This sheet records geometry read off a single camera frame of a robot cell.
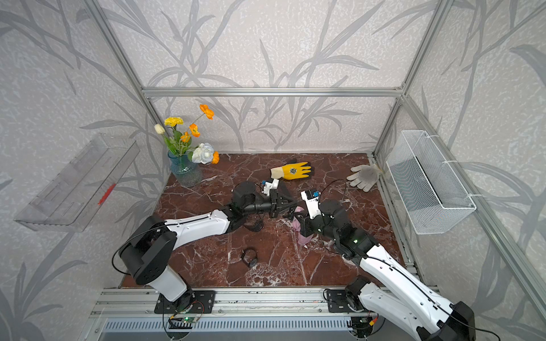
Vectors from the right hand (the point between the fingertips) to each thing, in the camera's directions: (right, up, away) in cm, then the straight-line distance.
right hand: (294, 213), depth 74 cm
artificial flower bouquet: (-46, +27, +11) cm, 55 cm away
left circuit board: (-38, -37, -2) cm, 53 cm away
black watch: (-2, -1, 0) cm, 2 cm away
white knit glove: (+39, +11, +37) cm, 55 cm away
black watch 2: (-16, -6, +14) cm, 22 cm away
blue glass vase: (-50, +14, +25) cm, 58 cm away
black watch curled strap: (-18, -19, +11) cm, 29 cm away
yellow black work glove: (0, +15, +38) cm, 41 cm away
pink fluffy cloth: (0, -4, 0) cm, 4 cm away
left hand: (+1, +3, -1) cm, 3 cm away
